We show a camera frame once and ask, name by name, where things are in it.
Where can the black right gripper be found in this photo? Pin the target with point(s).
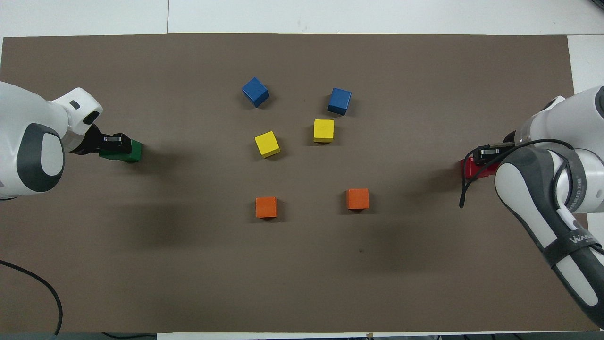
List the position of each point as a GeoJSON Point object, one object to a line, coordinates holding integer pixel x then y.
{"type": "Point", "coordinates": [509, 140]}

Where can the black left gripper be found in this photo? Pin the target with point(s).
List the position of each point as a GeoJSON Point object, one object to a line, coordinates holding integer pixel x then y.
{"type": "Point", "coordinates": [94, 141]}

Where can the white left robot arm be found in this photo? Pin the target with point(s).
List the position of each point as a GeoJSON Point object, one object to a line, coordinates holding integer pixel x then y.
{"type": "Point", "coordinates": [28, 141]}

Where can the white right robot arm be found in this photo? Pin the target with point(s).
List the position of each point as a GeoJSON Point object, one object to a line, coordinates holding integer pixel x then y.
{"type": "Point", "coordinates": [557, 165]}

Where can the orange wooden cube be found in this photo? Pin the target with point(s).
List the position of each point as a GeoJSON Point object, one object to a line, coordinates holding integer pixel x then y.
{"type": "Point", "coordinates": [266, 207]}
{"type": "Point", "coordinates": [357, 198]}

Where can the blue wooden cube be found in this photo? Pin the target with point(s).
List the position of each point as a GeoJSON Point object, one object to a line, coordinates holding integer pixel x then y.
{"type": "Point", "coordinates": [339, 100]}
{"type": "Point", "coordinates": [255, 91]}

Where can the yellow wooden cube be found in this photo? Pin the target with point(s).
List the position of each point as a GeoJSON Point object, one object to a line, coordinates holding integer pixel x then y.
{"type": "Point", "coordinates": [323, 130]}
{"type": "Point", "coordinates": [267, 143]}

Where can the brown table mat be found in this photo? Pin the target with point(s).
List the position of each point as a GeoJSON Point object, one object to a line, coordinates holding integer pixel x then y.
{"type": "Point", "coordinates": [302, 274]}

